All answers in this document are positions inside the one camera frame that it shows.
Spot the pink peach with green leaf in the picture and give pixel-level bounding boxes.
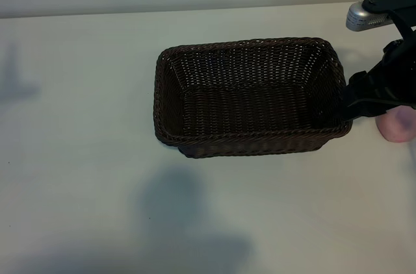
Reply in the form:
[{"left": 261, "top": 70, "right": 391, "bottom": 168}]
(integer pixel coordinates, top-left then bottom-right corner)
[{"left": 376, "top": 106, "right": 416, "bottom": 143}]

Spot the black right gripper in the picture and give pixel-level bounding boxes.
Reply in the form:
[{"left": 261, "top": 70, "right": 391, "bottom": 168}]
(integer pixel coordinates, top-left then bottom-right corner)
[{"left": 341, "top": 38, "right": 407, "bottom": 123}]

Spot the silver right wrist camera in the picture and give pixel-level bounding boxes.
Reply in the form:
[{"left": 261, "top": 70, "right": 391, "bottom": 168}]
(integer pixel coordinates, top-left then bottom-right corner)
[{"left": 345, "top": 1, "right": 396, "bottom": 32}]

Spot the dark brown wicker basket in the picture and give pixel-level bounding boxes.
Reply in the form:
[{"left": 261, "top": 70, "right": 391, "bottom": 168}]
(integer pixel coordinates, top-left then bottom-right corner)
[{"left": 153, "top": 36, "right": 353, "bottom": 159}]

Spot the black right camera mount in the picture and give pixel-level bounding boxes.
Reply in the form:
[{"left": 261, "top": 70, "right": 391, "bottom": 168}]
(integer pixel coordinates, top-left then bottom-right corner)
[{"left": 362, "top": 0, "right": 416, "bottom": 44}]

